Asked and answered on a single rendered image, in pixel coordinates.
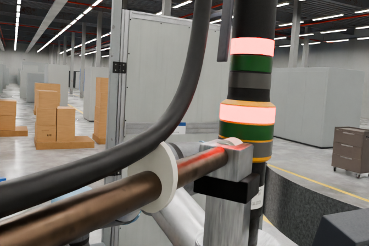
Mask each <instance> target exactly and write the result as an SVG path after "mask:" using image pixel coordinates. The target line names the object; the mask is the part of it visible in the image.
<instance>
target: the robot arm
mask: <svg viewBox="0 0 369 246"><path fill-rule="evenodd" d="M202 143H205V142H204V141H199V142H169V143H166V144H167V145H168V146H169V147H170V149H171V151H172V152H173V154H174V156H175V160H178V159H181V158H184V157H187V156H190V155H193V154H196V153H199V147H200V144H202ZM193 187H194V181H193V182H191V183H189V184H187V185H185V186H183V187H181V188H179V189H177V190H176V192H175V195H174V197H173V199H172V201H171V202H170V203H169V204H168V206H167V207H165V208H163V209H161V210H159V211H157V212H155V213H147V212H145V211H144V210H142V209H140V208H139V209H137V210H135V211H133V212H131V213H129V214H127V215H125V216H123V217H121V218H119V219H117V220H115V221H113V222H111V223H109V224H107V225H105V226H103V227H101V228H99V229H103V228H108V227H114V226H120V225H128V224H130V223H133V222H135V221H136V220H137V219H138V218H139V216H140V213H141V211H142V213H144V214H146V215H149V216H152V217H153V218H154V220H155V221H156V222H157V224H158V225H159V226H160V228H161V229H162V230H163V232H164V233H165V234H166V236H167V237H168V239H169V240H170V242H171V243H172V244H173V246H195V236H196V234H197V233H198V232H199V231H200V230H201V229H202V228H204V219H205V211H204V210H203V209H202V208H201V207H200V206H199V205H198V204H197V202H196V201H195V200H194V199H193V198H192V197H191V196H192V195H195V194H197V193H194V192H193ZM90 189H92V188H91V187H88V186H85V187H82V188H80V189H78V190H75V191H73V192H70V193H68V194H65V195H63V196H60V197H57V198H55V199H52V200H51V203H53V202H56V201H59V200H62V199H65V198H67V197H70V196H73V195H76V194H79V193H82V192H85V191H88V190H90ZM97 230H98V229H97ZM89 238H90V234H87V235H85V236H83V237H81V238H79V239H77V240H75V241H73V242H71V243H69V246H90V243H89Z"/></svg>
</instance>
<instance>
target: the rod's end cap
mask: <svg viewBox="0 0 369 246"><path fill-rule="evenodd" d="M217 143H220V144H225V145H233V146H236V145H238V144H241V143H242V141H241V140H240V139H237V138H234V137H230V138H227V139H223V140H221V141H218V142H217Z"/></svg>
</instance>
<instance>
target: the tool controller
mask: <svg viewBox="0 0 369 246"><path fill-rule="evenodd" d="M312 246H369V208H365V209H359V210H352V211H346V212H342V213H336V214H329V215H323V216H322V218H321V221H320V224H319V226H318V229H317V232H316V235H315V238H314V241H313V243H312Z"/></svg>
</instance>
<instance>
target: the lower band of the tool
mask: <svg viewBox="0 0 369 246"><path fill-rule="evenodd" d="M221 104H224V105H232V106H239V107H253V108H275V107H276V106H275V105H273V104H272V103H271V102H250V101H242V100H230V99H225V100H224V101H222V102H221ZM220 120H221V121H225V122H231V123H235V124H246V125H273V124H274V123H271V124H256V123H247V122H235V121H228V120H223V119H220ZM219 136H220V135H219ZM220 137H222V138H225V139H227V138H228V137H224V136H220ZM240 140H241V141H242V142H271V141H273V139H272V140H268V141H249V140H242V139H240ZM270 159H271V156H269V157H265V158H253V163H261V162H266V161H268V160H270Z"/></svg>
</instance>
